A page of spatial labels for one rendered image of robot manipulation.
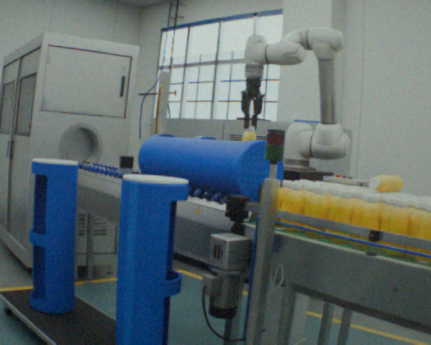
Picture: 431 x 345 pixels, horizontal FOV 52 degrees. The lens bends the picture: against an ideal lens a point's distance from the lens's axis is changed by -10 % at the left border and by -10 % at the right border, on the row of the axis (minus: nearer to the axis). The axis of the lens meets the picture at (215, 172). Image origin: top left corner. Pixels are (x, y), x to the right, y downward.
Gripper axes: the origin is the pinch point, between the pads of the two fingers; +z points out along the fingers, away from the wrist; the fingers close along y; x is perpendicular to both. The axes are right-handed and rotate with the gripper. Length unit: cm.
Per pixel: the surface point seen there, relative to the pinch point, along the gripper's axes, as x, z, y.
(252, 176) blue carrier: 10.2, 24.0, 5.6
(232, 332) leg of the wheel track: 10, 96, 8
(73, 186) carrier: -88, 40, 49
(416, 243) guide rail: 103, 36, 21
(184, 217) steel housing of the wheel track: -27, 47, 14
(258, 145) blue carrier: 10.3, 10.7, 3.7
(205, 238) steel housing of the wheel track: -12, 55, 12
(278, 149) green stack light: 57, 12, 37
